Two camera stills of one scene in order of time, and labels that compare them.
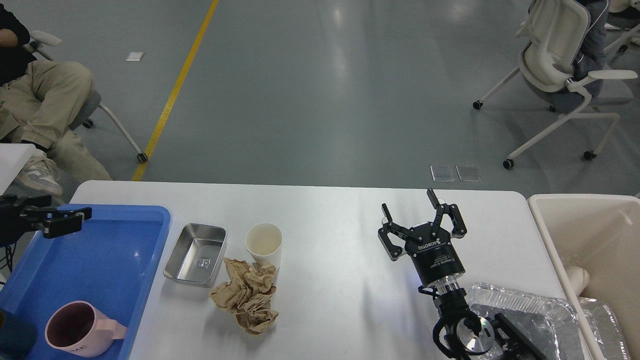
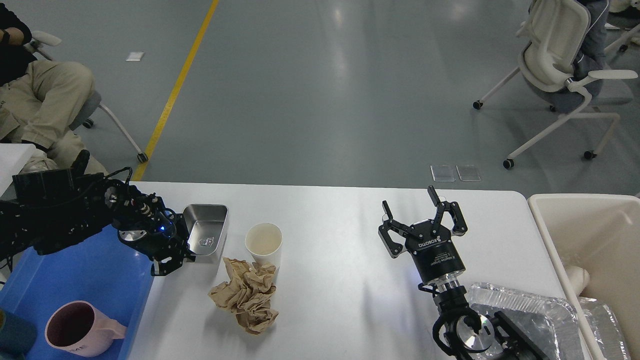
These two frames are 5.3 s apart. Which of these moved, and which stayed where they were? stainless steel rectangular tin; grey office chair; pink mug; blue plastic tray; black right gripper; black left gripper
Moved: black left gripper; stainless steel rectangular tin
Stayed: blue plastic tray; pink mug; grey office chair; black right gripper
